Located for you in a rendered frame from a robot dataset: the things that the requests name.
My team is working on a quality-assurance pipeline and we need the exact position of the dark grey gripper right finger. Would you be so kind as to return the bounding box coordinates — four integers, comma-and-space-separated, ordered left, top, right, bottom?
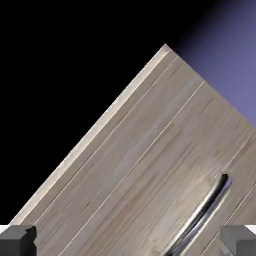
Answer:
219, 224, 256, 256

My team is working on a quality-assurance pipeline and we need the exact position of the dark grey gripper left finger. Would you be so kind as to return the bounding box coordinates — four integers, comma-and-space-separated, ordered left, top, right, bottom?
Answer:
0, 224, 38, 256

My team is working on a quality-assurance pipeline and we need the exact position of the light wood cabinet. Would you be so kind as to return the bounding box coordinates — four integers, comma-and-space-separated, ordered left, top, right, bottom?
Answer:
8, 42, 256, 256

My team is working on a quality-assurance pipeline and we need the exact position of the curved silver metal handle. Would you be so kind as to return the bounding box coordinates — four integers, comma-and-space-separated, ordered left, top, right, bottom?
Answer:
163, 172, 233, 256

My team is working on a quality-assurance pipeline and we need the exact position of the light wood drawer front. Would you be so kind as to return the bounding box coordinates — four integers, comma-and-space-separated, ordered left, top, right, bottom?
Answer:
202, 186, 256, 256
63, 80, 256, 256

